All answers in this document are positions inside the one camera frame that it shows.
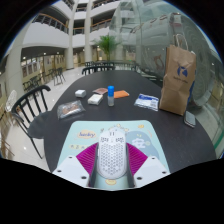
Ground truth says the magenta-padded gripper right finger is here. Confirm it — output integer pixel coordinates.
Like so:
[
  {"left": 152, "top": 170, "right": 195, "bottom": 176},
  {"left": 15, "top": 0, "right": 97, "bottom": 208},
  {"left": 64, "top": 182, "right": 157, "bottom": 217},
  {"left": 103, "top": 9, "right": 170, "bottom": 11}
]
[{"left": 125, "top": 142, "right": 171, "bottom": 188}]

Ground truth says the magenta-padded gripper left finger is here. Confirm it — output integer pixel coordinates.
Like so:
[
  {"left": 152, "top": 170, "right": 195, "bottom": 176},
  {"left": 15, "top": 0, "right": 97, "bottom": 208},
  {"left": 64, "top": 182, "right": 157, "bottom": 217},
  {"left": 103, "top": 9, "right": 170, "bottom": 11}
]
[{"left": 52, "top": 142, "right": 100, "bottom": 189}]

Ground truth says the white perforated computer mouse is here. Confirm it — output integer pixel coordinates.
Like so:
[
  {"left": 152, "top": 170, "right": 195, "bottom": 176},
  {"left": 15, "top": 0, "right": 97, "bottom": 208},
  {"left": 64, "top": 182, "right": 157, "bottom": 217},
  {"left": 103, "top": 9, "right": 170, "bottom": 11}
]
[{"left": 96, "top": 128, "right": 128, "bottom": 180}]

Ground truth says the light blue printed mouse pad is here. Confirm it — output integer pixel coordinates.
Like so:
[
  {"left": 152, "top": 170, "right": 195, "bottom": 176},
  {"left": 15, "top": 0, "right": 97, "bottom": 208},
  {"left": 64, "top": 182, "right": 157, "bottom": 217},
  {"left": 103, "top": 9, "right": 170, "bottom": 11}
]
[{"left": 55, "top": 119, "right": 170, "bottom": 192}]

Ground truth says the clear plastic snack bag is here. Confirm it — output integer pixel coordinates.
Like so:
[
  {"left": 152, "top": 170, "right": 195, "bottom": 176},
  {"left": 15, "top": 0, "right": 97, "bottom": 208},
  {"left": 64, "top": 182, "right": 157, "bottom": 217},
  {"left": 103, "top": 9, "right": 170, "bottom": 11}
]
[{"left": 56, "top": 100, "right": 86, "bottom": 120}]

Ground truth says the dark smartphone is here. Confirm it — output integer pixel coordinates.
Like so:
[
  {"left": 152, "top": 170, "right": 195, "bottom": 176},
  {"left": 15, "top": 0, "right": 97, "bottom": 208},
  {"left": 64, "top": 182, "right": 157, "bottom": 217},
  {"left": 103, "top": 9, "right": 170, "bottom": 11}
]
[{"left": 183, "top": 110, "right": 197, "bottom": 129}]

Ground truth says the white blue plastic packet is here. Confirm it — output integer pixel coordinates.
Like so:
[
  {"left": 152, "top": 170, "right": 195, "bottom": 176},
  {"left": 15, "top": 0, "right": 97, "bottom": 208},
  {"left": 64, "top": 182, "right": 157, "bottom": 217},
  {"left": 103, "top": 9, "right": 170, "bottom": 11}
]
[{"left": 133, "top": 93, "right": 160, "bottom": 112}]

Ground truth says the white tissue pack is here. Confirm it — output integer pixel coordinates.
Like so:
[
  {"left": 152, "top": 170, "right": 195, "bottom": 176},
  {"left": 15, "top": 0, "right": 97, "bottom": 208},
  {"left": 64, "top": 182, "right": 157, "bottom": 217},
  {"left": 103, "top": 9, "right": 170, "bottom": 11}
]
[{"left": 87, "top": 93, "right": 104, "bottom": 106}]

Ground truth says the black wooden chair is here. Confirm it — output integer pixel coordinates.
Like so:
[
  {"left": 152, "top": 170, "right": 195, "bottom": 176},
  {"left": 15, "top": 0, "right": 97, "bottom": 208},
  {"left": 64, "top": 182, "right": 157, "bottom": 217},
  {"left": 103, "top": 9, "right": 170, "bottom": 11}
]
[{"left": 10, "top": 84, "right": 52, "bottom": 160}]

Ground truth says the small white box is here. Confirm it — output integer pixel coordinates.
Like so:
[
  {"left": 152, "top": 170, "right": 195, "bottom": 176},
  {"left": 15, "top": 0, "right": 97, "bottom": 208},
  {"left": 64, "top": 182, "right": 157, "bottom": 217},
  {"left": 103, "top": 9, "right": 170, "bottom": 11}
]
[{"left": 74, "top": 89, "right": 87, "bottom": 99}]

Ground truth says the orange flat card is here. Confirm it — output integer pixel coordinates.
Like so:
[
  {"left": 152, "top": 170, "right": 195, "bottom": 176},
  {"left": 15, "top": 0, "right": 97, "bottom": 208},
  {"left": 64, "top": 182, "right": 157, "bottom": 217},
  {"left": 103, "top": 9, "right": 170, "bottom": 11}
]
[{"left": 113, "top": 89, "right": 130, "bottom": 100}]

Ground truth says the small blue-capped bottle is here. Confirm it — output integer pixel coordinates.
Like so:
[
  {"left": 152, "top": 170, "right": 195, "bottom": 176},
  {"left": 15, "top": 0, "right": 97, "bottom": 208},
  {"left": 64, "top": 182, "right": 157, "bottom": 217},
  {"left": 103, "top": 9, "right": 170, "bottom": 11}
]
[{"left": 107, "top": 85, "right": 115, "bottom": 107}]

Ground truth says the brown leather wallet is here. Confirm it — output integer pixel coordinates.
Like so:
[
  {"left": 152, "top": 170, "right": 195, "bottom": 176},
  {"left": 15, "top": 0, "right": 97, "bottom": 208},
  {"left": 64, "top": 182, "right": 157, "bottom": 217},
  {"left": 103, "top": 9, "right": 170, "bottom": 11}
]
[{"left": 92, "top": 87, "right": 109, "bottom": 96}]

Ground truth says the brown paper bag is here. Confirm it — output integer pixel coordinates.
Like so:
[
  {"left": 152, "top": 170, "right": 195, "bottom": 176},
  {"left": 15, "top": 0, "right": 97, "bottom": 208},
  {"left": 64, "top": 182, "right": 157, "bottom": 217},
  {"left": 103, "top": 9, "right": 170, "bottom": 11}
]
[{"left": 158, "top": 33, "right": 197, "bottom": 117}]

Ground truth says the group of black chairs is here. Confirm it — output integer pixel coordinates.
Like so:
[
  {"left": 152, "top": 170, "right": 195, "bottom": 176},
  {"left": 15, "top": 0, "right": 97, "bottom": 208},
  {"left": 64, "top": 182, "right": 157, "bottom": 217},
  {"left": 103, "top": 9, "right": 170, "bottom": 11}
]
[{"left": 21, "top": 66, "right": 67, "bottom": 93}]

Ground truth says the potted green palm plant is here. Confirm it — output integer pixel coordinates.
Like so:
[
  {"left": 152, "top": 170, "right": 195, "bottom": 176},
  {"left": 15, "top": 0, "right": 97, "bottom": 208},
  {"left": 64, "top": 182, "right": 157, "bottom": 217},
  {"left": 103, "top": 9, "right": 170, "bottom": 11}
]
[{"left": 93, "top": 34, "right": 122, "bottom": 62}]

